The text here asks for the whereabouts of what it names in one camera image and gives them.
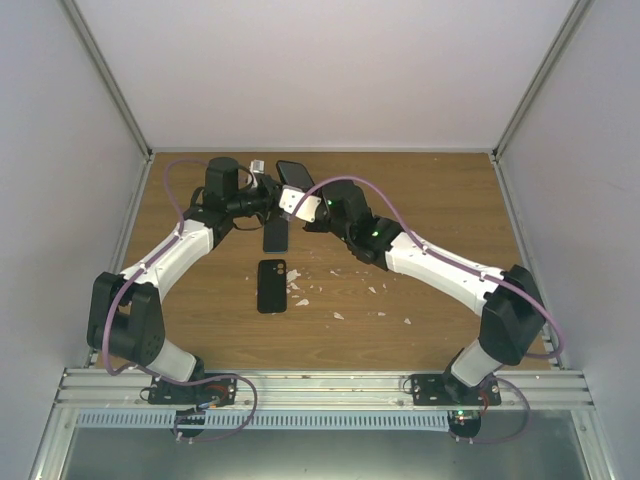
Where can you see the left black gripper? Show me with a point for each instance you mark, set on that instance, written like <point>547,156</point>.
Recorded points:
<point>273,194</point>

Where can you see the bare black phone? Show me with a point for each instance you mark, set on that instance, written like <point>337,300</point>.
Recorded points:
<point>276,236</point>

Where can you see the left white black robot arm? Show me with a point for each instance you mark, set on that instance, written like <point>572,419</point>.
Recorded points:
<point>126,318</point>

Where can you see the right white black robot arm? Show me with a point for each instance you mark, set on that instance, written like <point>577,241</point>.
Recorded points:
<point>507,303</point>

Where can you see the white debris pile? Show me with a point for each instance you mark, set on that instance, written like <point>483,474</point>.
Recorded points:
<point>298,285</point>

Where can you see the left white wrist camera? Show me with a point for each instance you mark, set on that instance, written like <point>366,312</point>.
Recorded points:
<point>256,168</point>

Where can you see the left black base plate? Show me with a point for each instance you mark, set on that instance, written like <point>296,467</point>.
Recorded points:
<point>221,391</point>

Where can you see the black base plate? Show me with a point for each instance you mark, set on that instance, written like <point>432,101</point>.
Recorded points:
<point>438,389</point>
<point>221,391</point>

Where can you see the left aluminium corner post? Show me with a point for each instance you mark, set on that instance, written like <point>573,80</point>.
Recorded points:
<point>83,31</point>

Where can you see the aluminium corner post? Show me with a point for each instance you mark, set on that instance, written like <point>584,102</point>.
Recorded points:
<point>557,47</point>
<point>83,31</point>

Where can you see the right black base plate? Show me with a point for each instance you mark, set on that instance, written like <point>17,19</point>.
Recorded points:
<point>438,389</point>

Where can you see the aluminium front rail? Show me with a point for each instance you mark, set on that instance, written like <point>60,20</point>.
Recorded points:
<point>329,390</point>

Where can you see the grey slotted cable duct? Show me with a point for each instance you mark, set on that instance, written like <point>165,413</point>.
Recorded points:
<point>275,419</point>

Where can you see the right aluminium corner post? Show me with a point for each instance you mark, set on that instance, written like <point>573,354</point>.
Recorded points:
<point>557,47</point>

